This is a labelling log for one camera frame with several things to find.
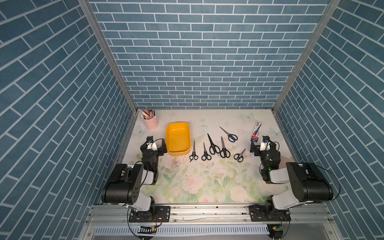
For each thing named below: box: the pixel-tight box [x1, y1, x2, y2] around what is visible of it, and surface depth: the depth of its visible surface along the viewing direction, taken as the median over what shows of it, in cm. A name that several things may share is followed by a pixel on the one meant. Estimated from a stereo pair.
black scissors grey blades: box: [220, 136, 231, 158], surface depth 98 cm
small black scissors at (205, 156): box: [201, 142, 212, 161], surface depth 96 cm
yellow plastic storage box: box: [166, 121, 192, 156], surface depth 106 cm
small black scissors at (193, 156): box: [189, 140, 199, 162], surface depth 96 cm
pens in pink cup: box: [141, 108, 156, 120], surface depth 106 cm
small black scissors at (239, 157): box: [233, 148, 246, 163], surface depth 96 cm
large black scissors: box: [207, 133, 221, 155], surface depth 100 cm
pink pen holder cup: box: [142, 116, 159, 131], surface depth 107 cm
